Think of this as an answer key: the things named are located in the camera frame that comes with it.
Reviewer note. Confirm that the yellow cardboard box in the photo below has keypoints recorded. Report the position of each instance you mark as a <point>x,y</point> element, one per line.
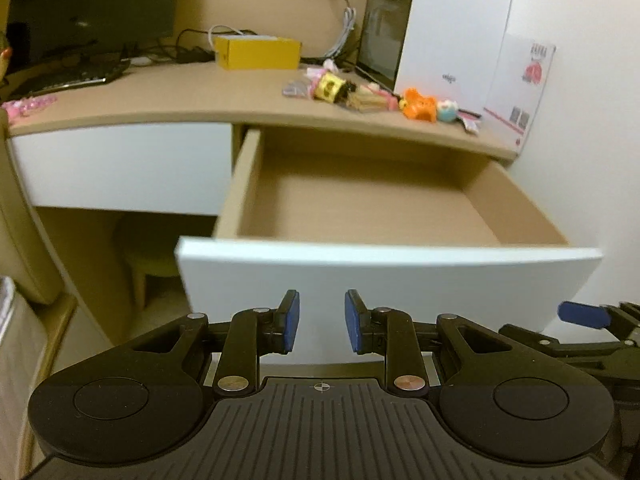
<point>260,55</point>

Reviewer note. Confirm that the white red-printed cardboard envelope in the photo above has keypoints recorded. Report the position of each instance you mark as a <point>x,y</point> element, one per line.
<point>515,90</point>

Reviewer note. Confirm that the orange plush toy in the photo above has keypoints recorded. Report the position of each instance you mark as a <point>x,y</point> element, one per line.
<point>419,105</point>

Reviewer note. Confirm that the wafer roll pack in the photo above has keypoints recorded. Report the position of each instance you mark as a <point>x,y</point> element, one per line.
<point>372,101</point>

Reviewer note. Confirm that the pink white sachet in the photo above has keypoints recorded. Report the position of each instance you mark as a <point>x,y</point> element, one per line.
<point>470,121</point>

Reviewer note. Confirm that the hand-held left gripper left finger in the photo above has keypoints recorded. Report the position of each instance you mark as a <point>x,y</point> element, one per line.
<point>290,320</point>

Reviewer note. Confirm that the white-fronted wooden drawer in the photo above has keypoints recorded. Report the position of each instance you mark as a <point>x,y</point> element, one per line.
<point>375,280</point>

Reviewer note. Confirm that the pink plastic wrapper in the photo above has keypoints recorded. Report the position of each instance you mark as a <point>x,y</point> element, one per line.
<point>27,106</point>

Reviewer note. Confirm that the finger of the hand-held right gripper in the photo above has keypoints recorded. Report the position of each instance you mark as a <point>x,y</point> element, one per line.
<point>530,340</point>
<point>582,314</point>

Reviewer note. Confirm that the black keyboard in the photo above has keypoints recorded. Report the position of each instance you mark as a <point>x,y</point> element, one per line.
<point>75,77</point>

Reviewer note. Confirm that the black monitor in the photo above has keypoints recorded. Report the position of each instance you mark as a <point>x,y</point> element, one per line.
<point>90,5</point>

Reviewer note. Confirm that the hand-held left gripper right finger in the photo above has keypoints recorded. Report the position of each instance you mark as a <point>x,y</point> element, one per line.
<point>352,322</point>

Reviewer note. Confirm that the white wrapper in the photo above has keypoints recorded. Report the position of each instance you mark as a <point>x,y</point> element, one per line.
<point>322,70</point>

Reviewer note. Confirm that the white closed drawer front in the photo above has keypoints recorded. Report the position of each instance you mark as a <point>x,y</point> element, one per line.
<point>125,170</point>

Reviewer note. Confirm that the yellow black toy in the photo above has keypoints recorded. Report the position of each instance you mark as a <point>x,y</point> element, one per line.
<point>330,87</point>

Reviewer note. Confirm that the white computer case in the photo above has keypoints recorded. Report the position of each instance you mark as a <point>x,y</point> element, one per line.
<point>450,25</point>

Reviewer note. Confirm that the pastel mushroom toy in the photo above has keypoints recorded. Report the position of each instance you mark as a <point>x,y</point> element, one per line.
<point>447,111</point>

